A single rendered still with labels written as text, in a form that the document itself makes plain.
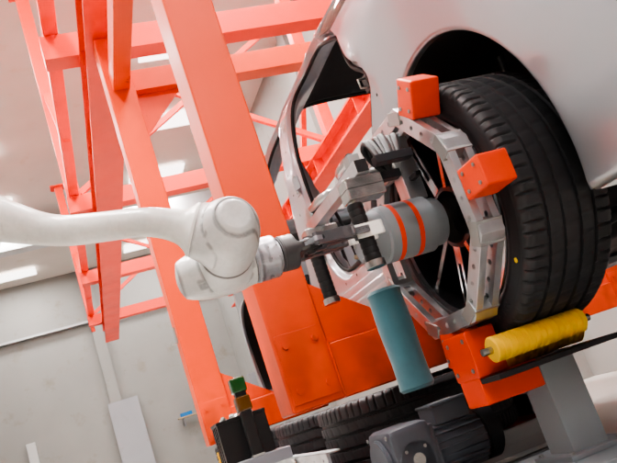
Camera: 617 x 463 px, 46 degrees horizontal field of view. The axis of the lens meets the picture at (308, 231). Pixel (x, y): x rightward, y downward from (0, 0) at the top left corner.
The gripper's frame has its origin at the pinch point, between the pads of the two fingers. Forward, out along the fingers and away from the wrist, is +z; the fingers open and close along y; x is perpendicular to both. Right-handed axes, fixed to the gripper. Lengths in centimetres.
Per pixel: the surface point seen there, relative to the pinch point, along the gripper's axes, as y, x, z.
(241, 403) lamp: -53, -24, -27
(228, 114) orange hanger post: -60, 61, -4
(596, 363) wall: -447, -72, 369
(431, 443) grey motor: -39, -49, 14
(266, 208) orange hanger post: -60, 28, -1
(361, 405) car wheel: -82, -35, 14
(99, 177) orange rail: -468, 215, -13
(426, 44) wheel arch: -13, 48, 40
